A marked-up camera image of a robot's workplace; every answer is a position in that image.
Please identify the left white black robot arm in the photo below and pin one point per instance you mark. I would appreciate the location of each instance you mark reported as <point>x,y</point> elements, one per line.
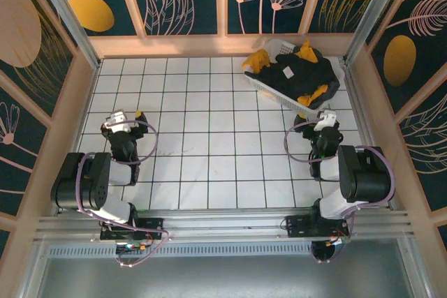
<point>111,211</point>

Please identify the dark grey t-shirt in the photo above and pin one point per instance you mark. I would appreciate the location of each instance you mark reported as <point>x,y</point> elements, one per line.
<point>330,97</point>

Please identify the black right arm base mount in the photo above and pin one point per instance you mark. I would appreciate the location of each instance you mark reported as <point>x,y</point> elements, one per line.
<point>297,224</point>

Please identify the black t-shirt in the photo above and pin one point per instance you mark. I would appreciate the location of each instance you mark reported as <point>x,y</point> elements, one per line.
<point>293,78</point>

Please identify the aluminium frame post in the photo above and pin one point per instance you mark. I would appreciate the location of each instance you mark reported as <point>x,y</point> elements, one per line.
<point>375,12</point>
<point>66,15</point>

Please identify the aluminium rail beam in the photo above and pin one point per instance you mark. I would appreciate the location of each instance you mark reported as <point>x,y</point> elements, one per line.
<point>223,219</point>

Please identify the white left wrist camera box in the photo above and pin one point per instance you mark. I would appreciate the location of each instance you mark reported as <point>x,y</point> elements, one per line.
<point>117,119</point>

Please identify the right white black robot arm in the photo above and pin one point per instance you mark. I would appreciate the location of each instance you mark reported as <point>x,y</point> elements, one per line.
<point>363,176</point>

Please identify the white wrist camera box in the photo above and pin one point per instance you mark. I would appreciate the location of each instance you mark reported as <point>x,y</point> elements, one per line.
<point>117,119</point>
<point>326,120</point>

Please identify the yellow t-shirt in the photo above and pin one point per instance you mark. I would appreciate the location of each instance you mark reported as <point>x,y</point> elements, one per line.
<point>257,60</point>

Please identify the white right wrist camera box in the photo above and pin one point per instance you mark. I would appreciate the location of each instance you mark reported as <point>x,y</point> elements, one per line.
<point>326,120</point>

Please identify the white plastic laundry basket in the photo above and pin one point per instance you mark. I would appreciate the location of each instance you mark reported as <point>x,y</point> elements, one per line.
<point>276,94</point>

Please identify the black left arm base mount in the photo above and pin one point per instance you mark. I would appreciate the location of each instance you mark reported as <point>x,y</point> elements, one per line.
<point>150,224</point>

